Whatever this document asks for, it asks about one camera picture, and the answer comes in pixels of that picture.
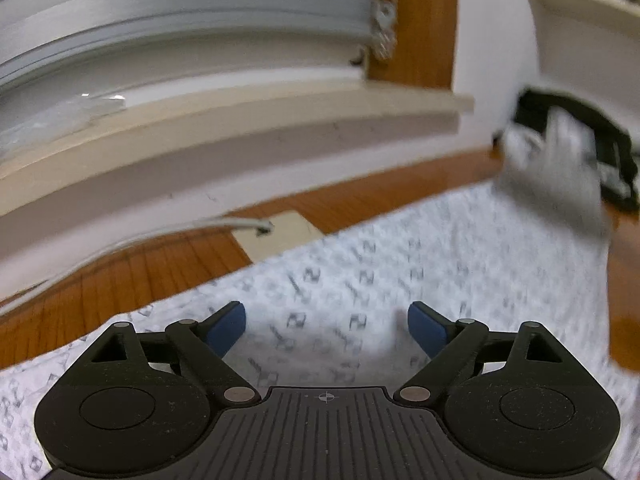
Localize folded white patterned garment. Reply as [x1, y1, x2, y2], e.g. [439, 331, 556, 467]
[594, 159, 632, 192]

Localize white power strip cable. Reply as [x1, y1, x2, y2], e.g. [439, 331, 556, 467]
[0, 214, 277, 307]

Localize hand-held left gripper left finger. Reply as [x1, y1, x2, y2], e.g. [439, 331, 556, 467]
[86, 300, 262, 407]

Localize white shelf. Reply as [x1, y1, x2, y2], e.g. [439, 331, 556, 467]
[519, 0, 640, 127]

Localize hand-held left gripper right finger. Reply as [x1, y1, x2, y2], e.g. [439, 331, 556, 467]
[393, 300, 567, 407]

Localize grey window blind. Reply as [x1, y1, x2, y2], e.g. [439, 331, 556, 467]
[0, 0, 382, 127]

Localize beige window sill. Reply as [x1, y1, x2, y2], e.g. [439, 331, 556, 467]
[0, 76, 477, 222]

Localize white patterned garment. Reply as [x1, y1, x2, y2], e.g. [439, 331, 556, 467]
[594, 159, 632, 192]
[0, 109, 640, 480]

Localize beige floor plate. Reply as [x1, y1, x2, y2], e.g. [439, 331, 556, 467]
[231, 209, 326, 265]

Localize clear plastic bag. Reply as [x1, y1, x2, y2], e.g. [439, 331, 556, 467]
[0, 91, 127, 157]

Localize clear blind cord pulls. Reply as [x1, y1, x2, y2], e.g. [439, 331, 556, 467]
[366, 0, 399, 62]

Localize wooden window frame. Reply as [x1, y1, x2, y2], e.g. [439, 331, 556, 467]
[366, 0, 459, 94]

